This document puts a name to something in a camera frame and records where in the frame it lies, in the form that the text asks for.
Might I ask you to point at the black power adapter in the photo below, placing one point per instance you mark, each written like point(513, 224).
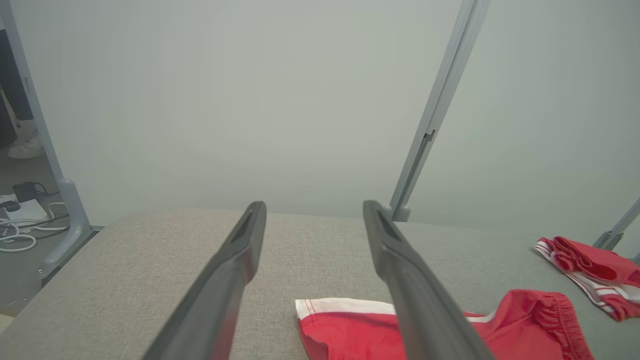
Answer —
point(24, 191)

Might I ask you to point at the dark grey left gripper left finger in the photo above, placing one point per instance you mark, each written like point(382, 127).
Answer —
point(215, 300)

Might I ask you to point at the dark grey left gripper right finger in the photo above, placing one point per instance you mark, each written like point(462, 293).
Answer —
point(425, 315)

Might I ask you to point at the black plug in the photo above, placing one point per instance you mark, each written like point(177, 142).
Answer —
point(9, 205)

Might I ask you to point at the grey double partition post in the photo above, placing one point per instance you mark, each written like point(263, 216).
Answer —
point(439, 100)

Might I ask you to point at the white power strip with adapter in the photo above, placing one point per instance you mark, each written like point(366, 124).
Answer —
point(27, 210)

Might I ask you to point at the grey partition post with foot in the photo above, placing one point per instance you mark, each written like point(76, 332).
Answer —
point(70, 215)

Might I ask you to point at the red white-striped shorts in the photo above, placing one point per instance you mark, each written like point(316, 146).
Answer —
point(350, 335)

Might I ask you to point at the red white basketball jersey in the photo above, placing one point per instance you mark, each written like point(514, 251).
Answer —
point(600, 270)

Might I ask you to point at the white sneaker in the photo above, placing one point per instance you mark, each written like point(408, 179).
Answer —
point(27, 149)

